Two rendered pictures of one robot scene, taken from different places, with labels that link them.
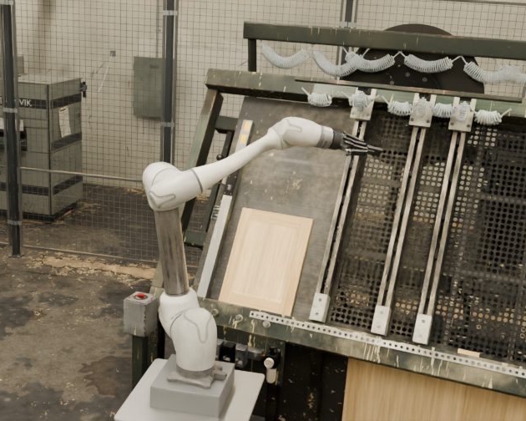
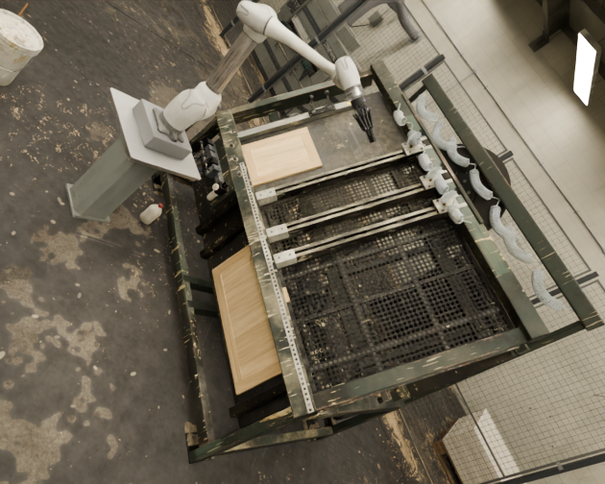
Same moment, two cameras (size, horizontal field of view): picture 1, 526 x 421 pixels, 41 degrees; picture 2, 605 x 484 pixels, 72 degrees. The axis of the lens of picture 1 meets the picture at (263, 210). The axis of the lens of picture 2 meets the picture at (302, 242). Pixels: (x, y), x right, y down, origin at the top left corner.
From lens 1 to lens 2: 140 cm
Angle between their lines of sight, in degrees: 14
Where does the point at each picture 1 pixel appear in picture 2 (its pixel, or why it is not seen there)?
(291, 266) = (284, 170)
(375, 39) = (472, 144)
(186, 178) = (263, 13)
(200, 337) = (183, 104)
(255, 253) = (281, 148)
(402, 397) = (247, 286)
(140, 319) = not seen: hidden behind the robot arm
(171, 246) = (229, 56)
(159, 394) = (140, 107)
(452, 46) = (501, 188)
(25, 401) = not seen: hidden behind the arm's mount
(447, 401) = (258, 312)
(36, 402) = not seen: hidden behind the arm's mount
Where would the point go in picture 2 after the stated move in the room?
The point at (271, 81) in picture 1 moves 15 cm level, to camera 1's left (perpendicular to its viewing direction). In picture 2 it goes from (396, 93) to (385, 76)
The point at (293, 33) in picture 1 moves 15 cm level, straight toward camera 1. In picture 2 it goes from (443, 102) to (440, 96)
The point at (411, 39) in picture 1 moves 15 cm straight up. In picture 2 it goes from (488, 163) to (509, 151)
